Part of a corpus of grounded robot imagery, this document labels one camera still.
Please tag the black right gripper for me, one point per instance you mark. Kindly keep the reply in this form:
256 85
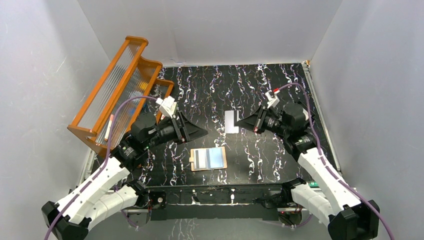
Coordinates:
253 122

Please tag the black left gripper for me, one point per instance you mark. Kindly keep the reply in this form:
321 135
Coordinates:
179 127

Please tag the silver card with black stripe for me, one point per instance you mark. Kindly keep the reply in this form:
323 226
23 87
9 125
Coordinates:
201 159

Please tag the beige leather card holder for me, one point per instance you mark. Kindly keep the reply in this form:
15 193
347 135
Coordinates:
217 157

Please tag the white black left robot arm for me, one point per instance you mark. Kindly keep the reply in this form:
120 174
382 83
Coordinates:
73 216

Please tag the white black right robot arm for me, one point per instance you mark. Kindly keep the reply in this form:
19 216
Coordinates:
338 207

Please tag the yellow item on shelf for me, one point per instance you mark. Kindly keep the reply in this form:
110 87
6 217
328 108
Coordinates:
143 85

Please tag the orange wooden shelf rack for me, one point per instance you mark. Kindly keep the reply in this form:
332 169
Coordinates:
114 93

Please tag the white marker pen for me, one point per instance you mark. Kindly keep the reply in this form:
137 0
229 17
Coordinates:
108 128

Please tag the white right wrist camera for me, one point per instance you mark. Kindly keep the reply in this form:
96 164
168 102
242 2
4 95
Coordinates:
272 98

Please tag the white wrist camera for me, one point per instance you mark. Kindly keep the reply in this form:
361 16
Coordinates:
167 106
272 98

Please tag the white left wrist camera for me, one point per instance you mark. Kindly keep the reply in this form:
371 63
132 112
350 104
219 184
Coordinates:
167 106

